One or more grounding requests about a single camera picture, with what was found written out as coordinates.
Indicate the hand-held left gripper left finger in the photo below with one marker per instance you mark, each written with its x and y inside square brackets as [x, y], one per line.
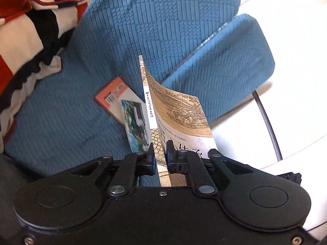
[150, 163]

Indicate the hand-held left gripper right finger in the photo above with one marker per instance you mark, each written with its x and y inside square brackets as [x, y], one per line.
[169, 157]

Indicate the tan painting cover book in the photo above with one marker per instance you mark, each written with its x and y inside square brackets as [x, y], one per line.
[178, 117]

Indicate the photo cover booklet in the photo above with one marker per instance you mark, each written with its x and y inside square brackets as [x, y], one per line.
[134, 122]

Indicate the orange and white book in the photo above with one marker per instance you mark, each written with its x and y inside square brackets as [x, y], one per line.
[112, 94]

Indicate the blue textured sofa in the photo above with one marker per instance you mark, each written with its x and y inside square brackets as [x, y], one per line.
[153, 17]

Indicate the red black cream striped blanket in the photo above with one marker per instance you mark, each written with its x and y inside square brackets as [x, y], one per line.
[23, 38]

